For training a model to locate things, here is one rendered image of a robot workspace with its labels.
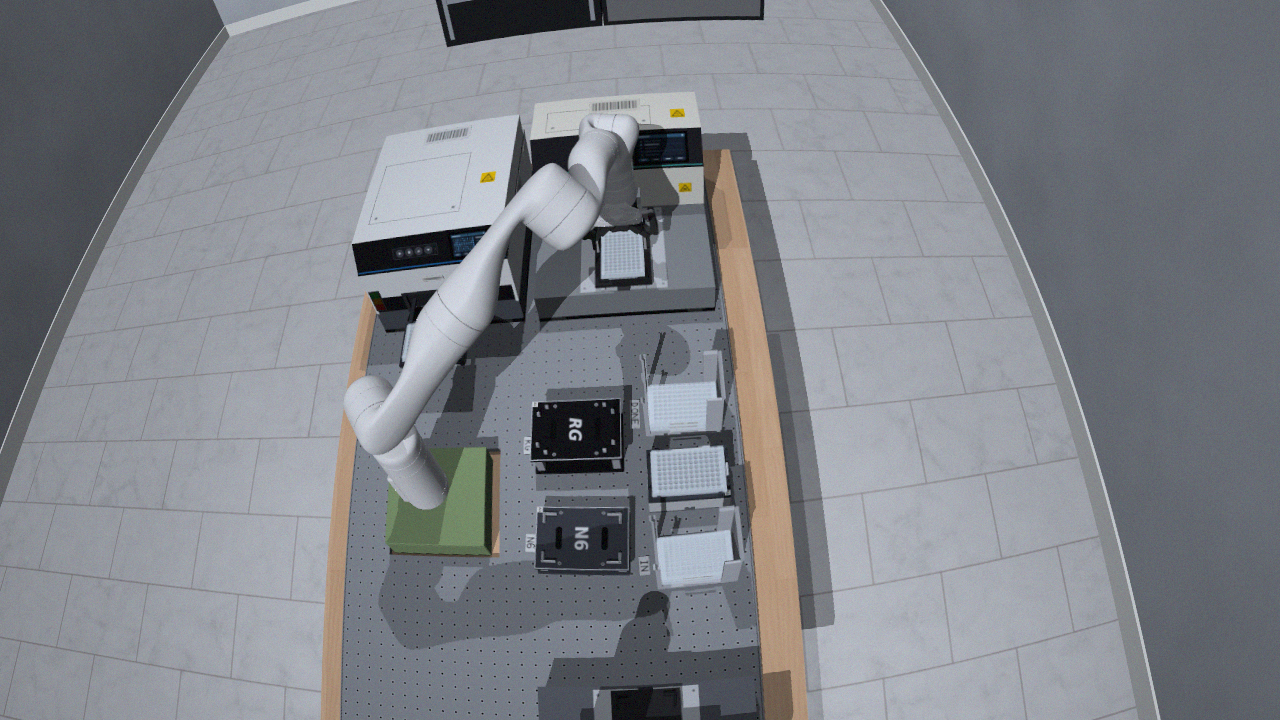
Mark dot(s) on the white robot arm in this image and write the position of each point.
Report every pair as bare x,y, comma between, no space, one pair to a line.
561,211

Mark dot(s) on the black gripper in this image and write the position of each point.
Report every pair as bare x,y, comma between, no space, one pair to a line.
648,215

